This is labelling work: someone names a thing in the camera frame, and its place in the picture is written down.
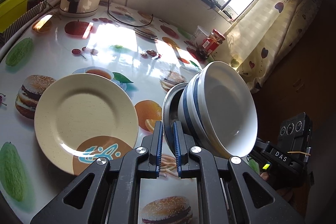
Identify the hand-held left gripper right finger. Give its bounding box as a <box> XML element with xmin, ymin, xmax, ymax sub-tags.
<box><xmin>173</xmin><ymin>121</ymin><xmax>306</xmax><ymax>224</ymax></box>

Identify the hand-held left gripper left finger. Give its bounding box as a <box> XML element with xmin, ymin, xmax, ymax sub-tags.
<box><xmin>30</xmin><ymin>121</ymin><xmax>164</xmax><ymax>224</ymax></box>

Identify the food printed tablecloth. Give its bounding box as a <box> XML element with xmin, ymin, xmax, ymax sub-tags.
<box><xmin>0</xmin><ymin>2</ymin><xmax>260</xmax><ymax>224</ymax></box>

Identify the beige plate with brown logo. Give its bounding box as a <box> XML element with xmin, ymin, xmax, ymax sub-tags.
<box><xmin>34</xmin><ymin>73</ymin><xmax>139</xmax><ymax>176</ymax></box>

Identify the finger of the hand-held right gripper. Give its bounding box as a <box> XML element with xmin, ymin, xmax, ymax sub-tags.
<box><xmin>253</xmin><ymin>137</ymin><xmax>271</xmax><ymax>156</ymax></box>

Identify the glass jar with red lid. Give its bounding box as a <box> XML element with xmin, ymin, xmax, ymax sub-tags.
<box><xmin>197</xmin><ymin>28</ymin><xmax>226</xmax><ymax>60</ymax></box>

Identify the lime green box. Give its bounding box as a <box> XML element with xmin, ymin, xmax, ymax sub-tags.
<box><xmin>0</xmin><ymin>0</ymin><xmax>30</xmax><ymax>33</ymax></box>

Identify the cream curtain with heart print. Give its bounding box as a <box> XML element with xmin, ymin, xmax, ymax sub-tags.
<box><xmin>227</xmin><ymin>0</ymin><xmax>323</xmax><ymax>93</ymax></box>

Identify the stainless steel bowl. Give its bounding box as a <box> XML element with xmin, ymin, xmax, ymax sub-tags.
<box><xmin>163</xmin><ymin>82</ymin><xmax>188</xmax><ymax>153</ymax></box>

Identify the white plastic cup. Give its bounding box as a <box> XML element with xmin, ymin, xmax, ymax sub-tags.
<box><xmin>190</xmin><ymin>25</ymin><xmax>212</xmax><ymax>47</ymax></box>

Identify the person's right hand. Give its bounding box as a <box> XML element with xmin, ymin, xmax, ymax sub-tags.
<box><xmin>259</xmin><ymin>172</ymin><xmax>297</xmax><ymax>203</ymax></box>

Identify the striped storage tray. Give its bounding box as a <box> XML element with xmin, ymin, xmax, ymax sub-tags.
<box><xmin>0</xmin><ymin>0</ymin><xmax>49</xmax><ymax>43</ymax></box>

